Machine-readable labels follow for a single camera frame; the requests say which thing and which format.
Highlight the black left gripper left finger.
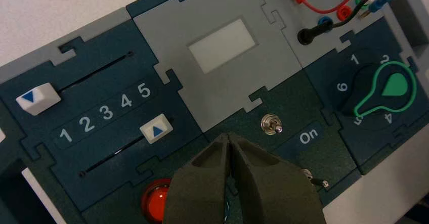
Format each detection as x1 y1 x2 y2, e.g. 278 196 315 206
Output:
162 132 232 224

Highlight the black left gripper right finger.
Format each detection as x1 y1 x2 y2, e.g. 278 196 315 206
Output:
230 133 326 224

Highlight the white slider knob blue arrow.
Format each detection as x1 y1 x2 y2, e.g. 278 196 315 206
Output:
16 82 62 116
140 113 174 145

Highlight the red round push button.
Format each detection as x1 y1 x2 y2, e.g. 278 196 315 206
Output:
141 178 172 224

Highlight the grey and green control box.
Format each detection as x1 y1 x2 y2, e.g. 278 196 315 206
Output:
0 0 429 224

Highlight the black green rotary knob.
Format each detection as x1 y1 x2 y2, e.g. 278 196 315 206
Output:
340 61 417 118

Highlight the white rectangular display window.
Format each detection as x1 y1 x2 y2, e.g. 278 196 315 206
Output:
187 18 257 75

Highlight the red banana socket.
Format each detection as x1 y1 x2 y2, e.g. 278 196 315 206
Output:
336 6 353 21

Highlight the silver metal toggle switch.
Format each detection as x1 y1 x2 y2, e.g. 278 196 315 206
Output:
302 168 330 188
261 114 283 136

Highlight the black banana plug cable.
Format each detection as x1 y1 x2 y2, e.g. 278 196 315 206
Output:
264 0 395 46

